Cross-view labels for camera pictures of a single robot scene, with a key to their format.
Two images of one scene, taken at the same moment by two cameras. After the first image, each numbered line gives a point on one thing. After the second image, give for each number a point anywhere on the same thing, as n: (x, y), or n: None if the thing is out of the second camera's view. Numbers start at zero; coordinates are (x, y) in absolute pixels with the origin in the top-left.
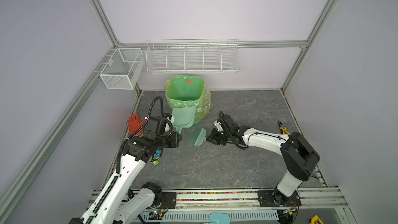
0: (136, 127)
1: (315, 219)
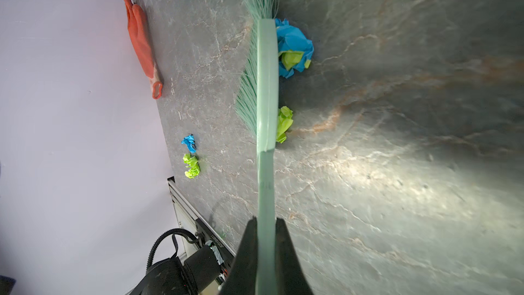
0: (140, 38)
1: None
